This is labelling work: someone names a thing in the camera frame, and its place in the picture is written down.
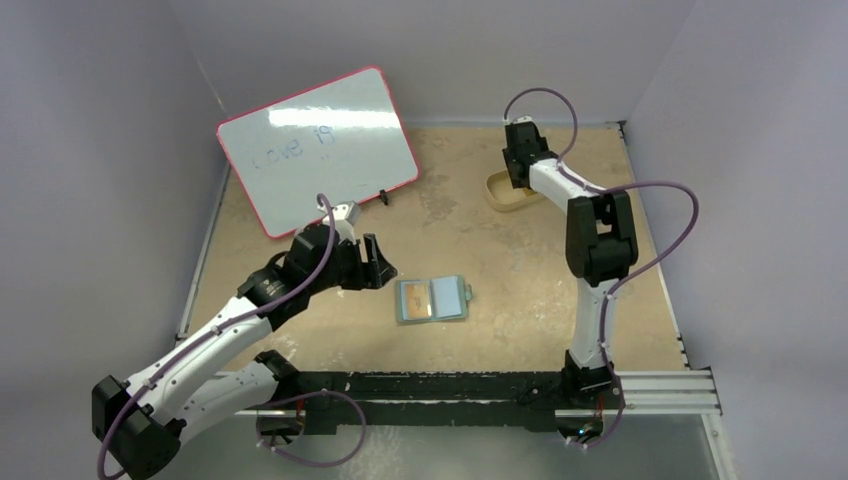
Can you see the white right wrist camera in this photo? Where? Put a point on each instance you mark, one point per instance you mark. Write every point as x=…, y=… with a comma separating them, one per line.
x=519, y=120

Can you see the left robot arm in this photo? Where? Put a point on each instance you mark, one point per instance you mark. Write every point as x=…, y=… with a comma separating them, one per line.
x=144, y=420

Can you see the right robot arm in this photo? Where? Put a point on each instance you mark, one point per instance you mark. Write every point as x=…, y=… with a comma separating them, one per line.
x=600, y=248

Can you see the teal leather card holder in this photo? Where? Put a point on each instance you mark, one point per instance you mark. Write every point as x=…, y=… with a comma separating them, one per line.
x=450, y=298

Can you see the beige oval tray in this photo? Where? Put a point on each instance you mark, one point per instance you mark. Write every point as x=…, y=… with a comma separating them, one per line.
x=501, y=196

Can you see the pink framed whiteboard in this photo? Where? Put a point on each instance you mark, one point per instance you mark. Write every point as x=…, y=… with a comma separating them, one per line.
x=343, y=139

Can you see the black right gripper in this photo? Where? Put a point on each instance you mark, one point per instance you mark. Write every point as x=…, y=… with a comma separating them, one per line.
x=518, y=154

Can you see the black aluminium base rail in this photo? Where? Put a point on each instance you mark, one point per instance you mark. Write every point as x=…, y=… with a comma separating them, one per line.
x=535, y=401

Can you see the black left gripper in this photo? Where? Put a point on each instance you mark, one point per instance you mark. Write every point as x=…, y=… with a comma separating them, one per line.
x=367, y=275

